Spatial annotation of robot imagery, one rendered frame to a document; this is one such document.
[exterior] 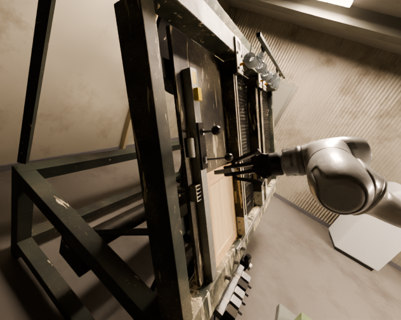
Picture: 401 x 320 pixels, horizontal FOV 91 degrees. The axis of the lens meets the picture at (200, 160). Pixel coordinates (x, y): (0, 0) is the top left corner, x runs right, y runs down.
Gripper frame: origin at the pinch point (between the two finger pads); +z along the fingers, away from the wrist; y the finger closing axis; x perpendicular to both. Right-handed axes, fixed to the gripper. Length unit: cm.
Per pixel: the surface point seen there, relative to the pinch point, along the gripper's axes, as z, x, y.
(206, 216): 15.9, 12.2, 17.3
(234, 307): 18, 37, 65
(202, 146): 10.7, 3.8, -12.4
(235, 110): 6, 39, -40
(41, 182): 113, -14, -7
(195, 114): 9.9, -1.2, -24.8
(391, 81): -156, 344, -151
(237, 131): 7, 42, -28
